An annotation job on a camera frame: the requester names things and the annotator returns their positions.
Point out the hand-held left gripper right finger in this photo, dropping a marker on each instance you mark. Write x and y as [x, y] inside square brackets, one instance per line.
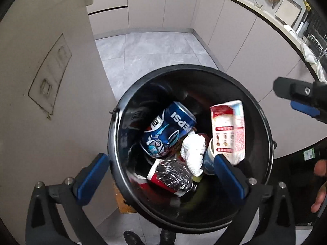
[228, 181]

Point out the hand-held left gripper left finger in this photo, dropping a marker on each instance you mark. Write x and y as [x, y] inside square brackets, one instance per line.
[89, 181]

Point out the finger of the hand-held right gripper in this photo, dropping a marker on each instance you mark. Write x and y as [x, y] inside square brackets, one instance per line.
[291, 88]
[305, 109]

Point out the white paper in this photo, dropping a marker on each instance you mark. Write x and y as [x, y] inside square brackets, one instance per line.
[193, 150]

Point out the red and white carton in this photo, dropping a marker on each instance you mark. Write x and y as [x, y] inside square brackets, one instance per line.
[227, 130]

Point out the red paper cup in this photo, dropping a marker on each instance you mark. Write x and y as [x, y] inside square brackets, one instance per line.
[153, 176]

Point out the blue soda can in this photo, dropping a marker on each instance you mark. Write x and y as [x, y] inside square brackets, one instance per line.
[163, 130]

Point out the black trash bin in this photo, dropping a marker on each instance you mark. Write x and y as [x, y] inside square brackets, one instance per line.
[178, 81]

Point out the person's right hand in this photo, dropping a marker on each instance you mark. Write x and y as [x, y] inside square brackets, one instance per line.
[320, 196]

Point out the white cloth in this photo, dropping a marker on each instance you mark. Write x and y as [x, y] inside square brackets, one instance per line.
[311, 56]

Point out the wooden stool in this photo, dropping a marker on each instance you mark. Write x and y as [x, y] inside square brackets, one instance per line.
[124, 206]

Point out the metal dish rack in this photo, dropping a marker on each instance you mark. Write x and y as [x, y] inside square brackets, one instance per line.
[316, 38]

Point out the white plates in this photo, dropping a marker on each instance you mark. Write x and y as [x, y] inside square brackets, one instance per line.
[290, 28]

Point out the beige kitchen island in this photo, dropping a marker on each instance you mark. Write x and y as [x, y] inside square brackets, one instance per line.
[51, 132]

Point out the black built-in appliance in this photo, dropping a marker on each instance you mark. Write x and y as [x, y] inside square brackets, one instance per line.
[293, 183]

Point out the black shoe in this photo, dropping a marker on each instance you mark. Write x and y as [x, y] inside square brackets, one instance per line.
[132, 237]
[167, 236]

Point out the white cutting board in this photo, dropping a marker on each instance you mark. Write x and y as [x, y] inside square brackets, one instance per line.
[287, 10]

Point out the yellow hanging cloth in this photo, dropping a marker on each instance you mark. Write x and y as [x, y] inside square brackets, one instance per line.
[307, 5]

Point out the small bowl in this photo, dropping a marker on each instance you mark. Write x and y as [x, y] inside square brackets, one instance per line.
[257, 3]

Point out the beige kitchen counter cabinets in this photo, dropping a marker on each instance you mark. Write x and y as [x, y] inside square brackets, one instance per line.
[158, 5]

